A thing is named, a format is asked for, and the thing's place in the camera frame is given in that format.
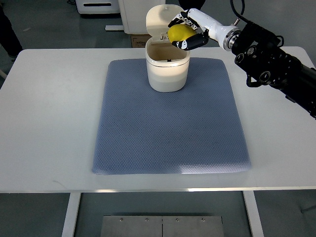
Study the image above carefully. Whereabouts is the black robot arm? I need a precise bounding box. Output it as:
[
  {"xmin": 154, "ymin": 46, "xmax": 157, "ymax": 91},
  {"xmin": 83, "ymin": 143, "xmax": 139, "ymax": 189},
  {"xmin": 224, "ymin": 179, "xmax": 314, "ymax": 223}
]
[{"xmin": 229, "ymin": 22, "xmax": 316, "ymax": 117}]

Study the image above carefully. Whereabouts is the left white table leg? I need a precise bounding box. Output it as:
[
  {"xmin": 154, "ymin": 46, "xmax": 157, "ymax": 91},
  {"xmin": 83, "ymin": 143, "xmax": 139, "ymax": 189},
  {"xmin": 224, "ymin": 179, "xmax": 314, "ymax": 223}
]
[{"xmin": 62, "ymin": 193, "xmax": 81, "ymax": 237}]

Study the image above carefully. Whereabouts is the white cabinet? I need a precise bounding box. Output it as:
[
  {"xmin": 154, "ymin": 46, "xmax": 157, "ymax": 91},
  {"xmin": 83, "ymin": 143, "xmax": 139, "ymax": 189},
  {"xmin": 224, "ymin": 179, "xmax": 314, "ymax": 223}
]
[{"xmin": 105, "ymin": 0, "xmax": 165, "ymax": 35}]

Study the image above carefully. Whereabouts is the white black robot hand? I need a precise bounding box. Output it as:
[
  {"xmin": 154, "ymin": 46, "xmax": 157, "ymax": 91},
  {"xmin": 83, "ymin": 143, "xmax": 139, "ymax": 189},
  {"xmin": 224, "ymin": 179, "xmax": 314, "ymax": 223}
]
[{"xmin": 168, "ymin": 8, "xmax": 241, "ymax": 51}]

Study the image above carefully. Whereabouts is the black cable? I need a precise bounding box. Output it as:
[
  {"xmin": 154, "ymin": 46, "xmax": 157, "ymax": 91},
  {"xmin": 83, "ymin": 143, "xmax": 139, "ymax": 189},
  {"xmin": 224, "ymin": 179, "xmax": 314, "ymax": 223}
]
[{"xmin": 230, "ymin": 0, "xmax": 251, "ymax": 24}]

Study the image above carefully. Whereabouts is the blue textured mat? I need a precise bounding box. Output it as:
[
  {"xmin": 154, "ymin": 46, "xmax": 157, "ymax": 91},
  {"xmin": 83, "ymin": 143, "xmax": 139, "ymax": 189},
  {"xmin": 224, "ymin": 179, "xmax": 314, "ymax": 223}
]
[{"xmin": 92, "ymin": 58, "xmax": 251, "ymax": 175}]

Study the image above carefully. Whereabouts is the white table leg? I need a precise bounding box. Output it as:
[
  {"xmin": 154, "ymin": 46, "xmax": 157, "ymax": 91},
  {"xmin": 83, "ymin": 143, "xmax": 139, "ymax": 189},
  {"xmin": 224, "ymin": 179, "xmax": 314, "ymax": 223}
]
[
  {"xmin": 62, "ymin": 193, "xmax": 81, "ymax": 237},
  {"xmin": 243, "ymin": 191, "xmax": 264, "ymax": 237}
]

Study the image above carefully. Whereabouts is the right white table leg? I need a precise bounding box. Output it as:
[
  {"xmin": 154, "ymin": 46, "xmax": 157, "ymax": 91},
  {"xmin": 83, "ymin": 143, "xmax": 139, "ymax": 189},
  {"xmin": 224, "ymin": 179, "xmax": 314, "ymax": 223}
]
[{"xmin": 243, "ymin": 191, "xmax": 264, "ymax": 237}]

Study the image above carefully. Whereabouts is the cardboard box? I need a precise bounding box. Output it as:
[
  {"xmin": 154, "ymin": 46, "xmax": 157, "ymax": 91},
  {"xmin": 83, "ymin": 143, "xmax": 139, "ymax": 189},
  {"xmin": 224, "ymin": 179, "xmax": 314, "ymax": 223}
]
[{"xmin": 130, "ymin": 34, "xmax": 151, "ymax": 48}]

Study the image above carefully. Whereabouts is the person in dark clothes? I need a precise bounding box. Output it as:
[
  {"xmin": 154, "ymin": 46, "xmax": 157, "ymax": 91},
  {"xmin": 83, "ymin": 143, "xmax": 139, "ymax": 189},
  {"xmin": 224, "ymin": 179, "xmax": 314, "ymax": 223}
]
[{"xmin": 0, "ymin": 6, "xmax": 23, "ymax": 59}]

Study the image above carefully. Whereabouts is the yellow lemon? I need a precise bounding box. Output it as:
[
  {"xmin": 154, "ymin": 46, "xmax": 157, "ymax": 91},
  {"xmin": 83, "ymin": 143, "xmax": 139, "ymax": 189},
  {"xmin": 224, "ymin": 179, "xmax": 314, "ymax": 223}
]
[{"xmin": 167, "ymin": 24, "xmax": 196, "ymax": 42}]

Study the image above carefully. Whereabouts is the white appliance with slot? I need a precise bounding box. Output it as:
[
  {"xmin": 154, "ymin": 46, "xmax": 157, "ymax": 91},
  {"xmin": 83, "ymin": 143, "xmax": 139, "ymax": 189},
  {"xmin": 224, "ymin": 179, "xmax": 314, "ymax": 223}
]
[{"xmin": 75, "ymin": 0, "xmax": 120, "ymax": 15}]

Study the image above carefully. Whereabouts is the white trash bin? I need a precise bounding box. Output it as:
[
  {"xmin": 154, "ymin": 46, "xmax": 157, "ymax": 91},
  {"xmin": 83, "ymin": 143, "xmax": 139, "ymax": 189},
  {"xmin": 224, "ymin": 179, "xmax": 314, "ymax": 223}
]
[{"xmin": 145, "ymin": 4, "xmax": 190, "ymax": 92}]

